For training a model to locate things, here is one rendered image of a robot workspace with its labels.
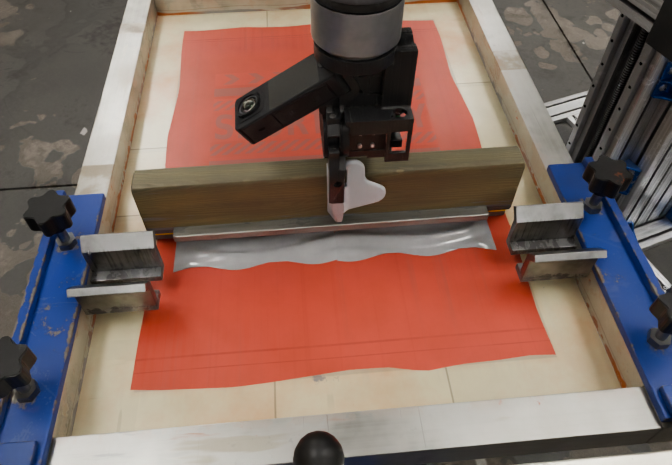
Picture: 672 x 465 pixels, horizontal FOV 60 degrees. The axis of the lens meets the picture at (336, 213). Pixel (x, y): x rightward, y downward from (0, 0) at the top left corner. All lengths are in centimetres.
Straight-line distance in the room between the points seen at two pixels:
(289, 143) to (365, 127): 26
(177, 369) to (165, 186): 18
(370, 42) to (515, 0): 268
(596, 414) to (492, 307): 15
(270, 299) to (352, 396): 14
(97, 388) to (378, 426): 27
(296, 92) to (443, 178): 19
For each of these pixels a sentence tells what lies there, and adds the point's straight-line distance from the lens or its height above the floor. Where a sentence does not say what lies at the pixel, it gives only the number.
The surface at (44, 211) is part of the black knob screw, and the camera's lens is 61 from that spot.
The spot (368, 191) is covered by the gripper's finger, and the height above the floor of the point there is 104.
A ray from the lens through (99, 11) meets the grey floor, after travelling 313.
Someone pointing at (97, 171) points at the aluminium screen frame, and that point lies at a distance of 74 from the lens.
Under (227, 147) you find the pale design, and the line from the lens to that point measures 78.
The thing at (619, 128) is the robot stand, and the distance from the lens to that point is 150.
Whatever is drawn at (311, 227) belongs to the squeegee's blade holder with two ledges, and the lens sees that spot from 63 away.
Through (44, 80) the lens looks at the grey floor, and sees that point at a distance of 275.
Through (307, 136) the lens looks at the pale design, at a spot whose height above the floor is 95.
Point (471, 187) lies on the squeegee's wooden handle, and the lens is 64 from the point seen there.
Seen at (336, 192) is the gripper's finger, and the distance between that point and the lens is 56.
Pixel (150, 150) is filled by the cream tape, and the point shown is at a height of 95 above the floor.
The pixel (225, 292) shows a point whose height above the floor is 95.
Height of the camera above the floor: 148
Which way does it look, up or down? 50 degrees down
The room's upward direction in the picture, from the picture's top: straight up
